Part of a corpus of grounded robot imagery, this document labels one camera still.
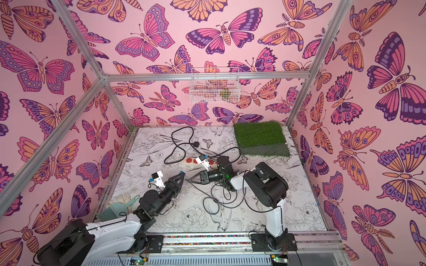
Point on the aluminium rail front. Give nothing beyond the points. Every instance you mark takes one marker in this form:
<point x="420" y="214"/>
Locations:
<point x="307" y="242"/>

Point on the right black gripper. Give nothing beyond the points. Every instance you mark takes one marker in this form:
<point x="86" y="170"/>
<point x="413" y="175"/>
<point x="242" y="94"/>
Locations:
<point x="206" y="176"/>

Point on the beige power strip red sockets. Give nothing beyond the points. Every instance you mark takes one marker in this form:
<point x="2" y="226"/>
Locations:
<point x="191" y="161"/>

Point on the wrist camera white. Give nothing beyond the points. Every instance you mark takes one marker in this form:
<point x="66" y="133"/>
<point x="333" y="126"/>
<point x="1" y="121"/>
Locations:
<point x="204" y="161"/>
<point x="157" y="179"/>

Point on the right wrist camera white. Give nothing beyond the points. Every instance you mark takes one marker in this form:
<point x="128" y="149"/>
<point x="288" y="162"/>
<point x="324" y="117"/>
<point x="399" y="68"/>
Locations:
<point x="204" y="161"/>

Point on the green artificial grass mat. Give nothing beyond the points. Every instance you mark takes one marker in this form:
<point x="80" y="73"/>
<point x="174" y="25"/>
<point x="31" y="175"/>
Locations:
<point x="263" y="139"/>

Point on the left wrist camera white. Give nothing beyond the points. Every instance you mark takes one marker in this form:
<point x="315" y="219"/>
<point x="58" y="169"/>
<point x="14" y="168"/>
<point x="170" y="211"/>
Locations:
<point x="157" y="179"/>

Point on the white vented cable duct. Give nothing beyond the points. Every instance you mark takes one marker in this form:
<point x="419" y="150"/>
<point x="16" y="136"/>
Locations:
<point x="205" y="260"/>

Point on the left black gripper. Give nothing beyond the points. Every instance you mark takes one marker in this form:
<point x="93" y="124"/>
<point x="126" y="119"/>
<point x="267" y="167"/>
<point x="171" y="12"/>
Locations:
<point x="173" y="188"/>

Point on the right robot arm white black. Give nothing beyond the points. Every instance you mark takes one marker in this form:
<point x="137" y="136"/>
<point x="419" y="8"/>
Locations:
<point x="267" y="185"/>

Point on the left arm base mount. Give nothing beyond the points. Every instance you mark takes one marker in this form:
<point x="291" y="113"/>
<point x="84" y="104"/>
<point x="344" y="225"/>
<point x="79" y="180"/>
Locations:
<point x="147" y="243"/>

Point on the white wire basket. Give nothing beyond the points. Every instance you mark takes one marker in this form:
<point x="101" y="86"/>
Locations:
<point x="215" y="85"/>

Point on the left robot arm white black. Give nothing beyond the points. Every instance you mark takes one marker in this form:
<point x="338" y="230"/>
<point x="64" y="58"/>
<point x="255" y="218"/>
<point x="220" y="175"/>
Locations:
<point x="80" y="243"/>

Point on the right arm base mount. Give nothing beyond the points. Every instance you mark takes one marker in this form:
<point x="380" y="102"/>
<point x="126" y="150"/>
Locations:
<point x="262" y="242"/>

